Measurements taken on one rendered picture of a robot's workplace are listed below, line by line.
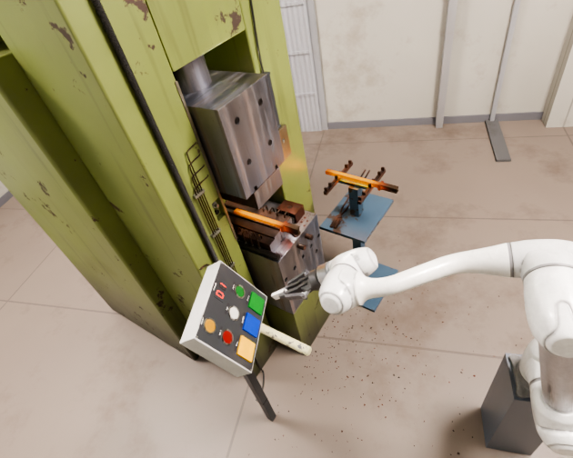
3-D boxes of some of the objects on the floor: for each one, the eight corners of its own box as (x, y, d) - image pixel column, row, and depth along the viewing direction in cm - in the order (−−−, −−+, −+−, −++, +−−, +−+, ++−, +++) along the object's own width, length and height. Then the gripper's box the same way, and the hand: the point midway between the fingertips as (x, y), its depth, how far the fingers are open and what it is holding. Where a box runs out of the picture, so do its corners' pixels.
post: (276, 415, 215) (222, 310, 142) (273, 422, 213) (215, 318, 140) (271, 412, 217) (214, 306, 144) (266, 418, 215) (207, 314, 142)
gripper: (327, 297, 131) (276, 315, 143) (329, 269, 140) (282, 288, 152) (315, 286, 127) (264, 305, 140) (317, 257, 136) (269, 278, 149)
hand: (280, 293), depth 144 cm, fingers closed
